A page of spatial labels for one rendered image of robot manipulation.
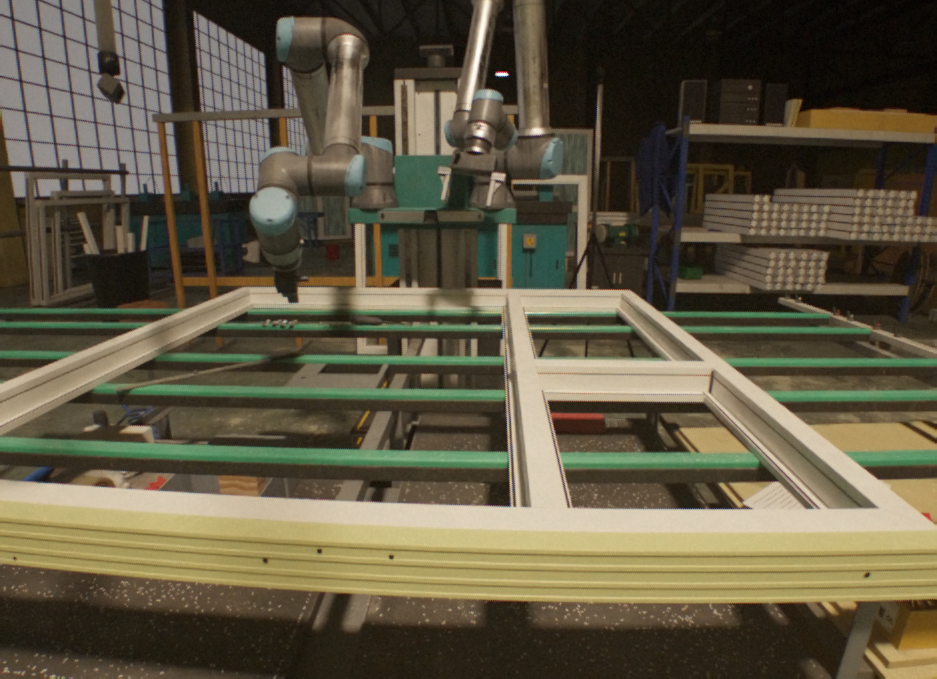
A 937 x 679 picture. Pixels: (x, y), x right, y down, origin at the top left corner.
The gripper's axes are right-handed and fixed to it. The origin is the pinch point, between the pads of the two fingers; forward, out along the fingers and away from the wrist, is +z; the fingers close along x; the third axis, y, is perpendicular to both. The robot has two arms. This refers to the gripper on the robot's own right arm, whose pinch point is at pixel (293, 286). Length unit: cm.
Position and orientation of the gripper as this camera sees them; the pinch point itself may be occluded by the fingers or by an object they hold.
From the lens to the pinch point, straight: 142.8
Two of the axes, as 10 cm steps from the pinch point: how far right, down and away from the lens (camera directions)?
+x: -1.0, -9.0, 4.2
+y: 9.8, -0.2, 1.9
